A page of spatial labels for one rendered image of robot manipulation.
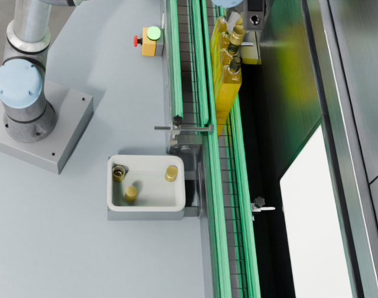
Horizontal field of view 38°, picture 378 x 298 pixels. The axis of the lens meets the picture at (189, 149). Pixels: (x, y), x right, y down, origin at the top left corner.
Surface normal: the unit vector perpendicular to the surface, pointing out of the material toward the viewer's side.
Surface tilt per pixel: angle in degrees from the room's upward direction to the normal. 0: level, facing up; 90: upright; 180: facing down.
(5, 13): 0
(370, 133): 90
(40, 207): 0
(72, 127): 2
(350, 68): 90
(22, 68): 9
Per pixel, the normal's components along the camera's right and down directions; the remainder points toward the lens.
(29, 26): -0.01, 0.89
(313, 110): -0.99, -0.02
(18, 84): 0.11, -0.32
